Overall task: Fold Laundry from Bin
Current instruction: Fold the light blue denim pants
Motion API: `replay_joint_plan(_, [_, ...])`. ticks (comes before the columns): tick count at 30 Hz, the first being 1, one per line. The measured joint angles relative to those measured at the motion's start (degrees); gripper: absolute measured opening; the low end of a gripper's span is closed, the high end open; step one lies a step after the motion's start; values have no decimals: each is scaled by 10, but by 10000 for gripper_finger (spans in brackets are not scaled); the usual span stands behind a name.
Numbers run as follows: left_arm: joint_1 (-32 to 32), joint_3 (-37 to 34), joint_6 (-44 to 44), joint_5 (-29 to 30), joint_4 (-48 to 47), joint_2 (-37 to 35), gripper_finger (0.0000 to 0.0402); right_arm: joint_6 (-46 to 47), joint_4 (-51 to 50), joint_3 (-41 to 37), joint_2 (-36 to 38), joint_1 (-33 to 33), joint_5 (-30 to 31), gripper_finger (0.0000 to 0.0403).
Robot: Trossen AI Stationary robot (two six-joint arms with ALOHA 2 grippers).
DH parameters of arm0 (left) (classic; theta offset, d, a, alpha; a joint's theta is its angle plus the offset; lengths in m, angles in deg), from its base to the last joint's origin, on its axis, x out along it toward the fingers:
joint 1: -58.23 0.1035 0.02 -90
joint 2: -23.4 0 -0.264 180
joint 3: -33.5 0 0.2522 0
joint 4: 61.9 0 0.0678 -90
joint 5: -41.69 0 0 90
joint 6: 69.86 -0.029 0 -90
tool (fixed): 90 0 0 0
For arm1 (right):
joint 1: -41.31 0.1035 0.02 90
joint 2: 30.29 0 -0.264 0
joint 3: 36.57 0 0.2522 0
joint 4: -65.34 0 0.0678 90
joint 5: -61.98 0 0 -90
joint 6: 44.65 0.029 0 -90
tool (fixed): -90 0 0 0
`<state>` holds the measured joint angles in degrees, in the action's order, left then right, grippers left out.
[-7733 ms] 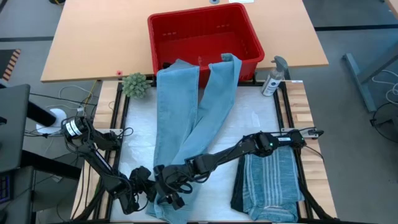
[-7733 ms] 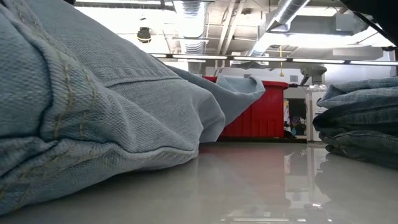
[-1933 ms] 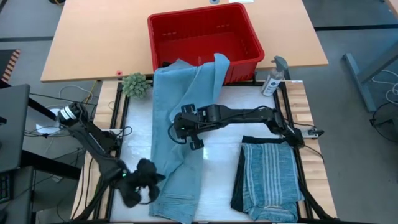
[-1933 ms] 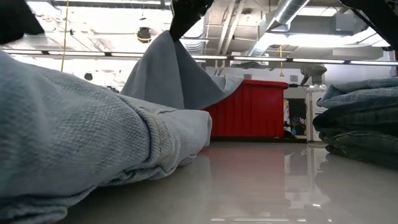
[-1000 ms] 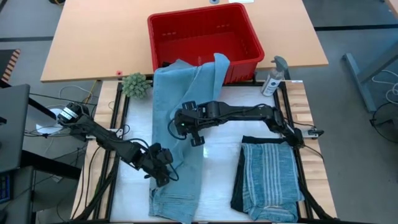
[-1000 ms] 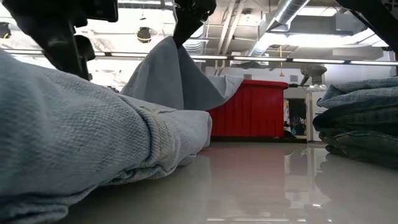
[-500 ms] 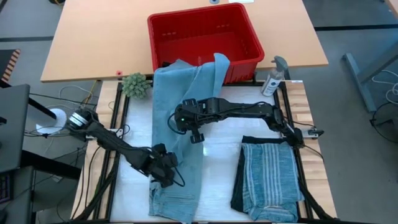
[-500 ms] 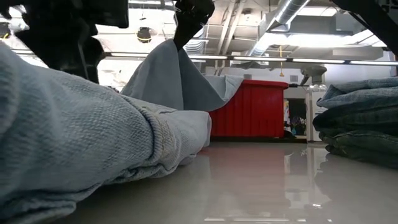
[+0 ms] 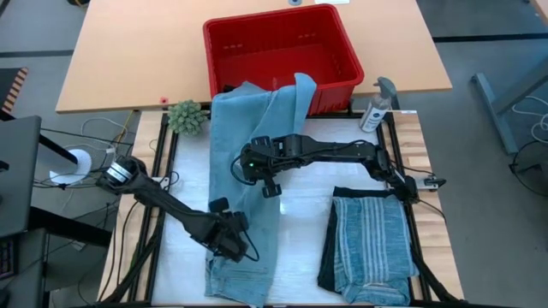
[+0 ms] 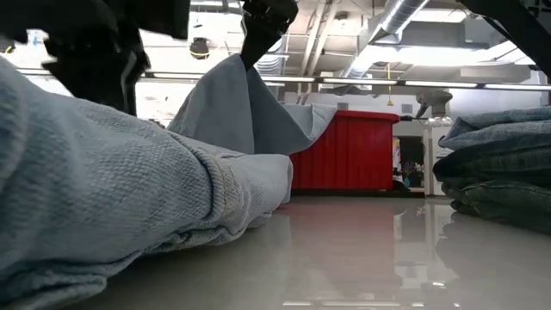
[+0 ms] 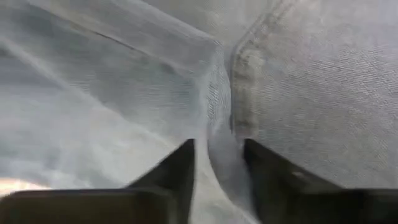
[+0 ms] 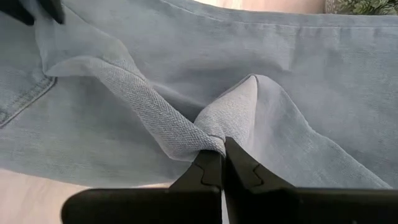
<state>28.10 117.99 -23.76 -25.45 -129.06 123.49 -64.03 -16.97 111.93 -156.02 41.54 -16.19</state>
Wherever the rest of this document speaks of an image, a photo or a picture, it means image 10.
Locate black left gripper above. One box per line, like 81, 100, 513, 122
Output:
41, 21, 152, 117

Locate black ceiling dome camera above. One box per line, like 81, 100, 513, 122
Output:
189, 37, 211, 60

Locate clear spray bottle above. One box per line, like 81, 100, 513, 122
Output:
415, 90, 454, 197

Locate long ceiling light strip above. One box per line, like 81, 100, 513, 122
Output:
16, 67, 551, 92

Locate light blue jeans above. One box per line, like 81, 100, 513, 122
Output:
0, 53, 339, 310

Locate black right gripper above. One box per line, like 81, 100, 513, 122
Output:
238, 0, 300, 72

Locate red plastic laundry bin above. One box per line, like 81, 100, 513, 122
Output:
288, 109, 401, 191

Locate dark navy garment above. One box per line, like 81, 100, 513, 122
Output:
432, 144, 551, 236

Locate silver ventilation duct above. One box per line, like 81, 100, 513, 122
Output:
342, 0, 431, 83

